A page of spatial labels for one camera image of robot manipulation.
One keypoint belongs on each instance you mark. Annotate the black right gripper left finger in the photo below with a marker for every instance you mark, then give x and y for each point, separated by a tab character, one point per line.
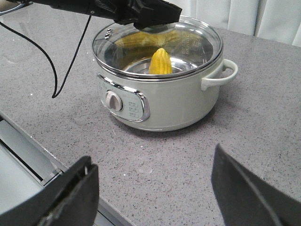
70	200

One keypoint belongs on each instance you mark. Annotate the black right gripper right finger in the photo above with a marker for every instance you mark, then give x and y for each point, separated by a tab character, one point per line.
246	200

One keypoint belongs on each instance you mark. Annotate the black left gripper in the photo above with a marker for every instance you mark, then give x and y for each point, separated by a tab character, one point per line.
142	13

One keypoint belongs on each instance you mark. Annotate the yellow plastic corn cob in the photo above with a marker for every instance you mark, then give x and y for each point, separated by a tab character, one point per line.
160	63

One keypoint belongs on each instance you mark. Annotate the glass pot lid steel rim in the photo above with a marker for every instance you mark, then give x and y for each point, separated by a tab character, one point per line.
126	51

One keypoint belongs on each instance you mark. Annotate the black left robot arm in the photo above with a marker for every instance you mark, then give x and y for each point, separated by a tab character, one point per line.
77	6

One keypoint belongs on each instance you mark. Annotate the pale green electric cooking pot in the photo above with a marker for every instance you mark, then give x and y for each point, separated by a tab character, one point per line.
164	105

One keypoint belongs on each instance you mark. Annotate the white pleated curtain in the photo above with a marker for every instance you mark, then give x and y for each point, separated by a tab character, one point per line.
278	20

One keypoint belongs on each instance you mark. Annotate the grey metal table rail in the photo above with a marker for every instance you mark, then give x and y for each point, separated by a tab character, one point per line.
26	168

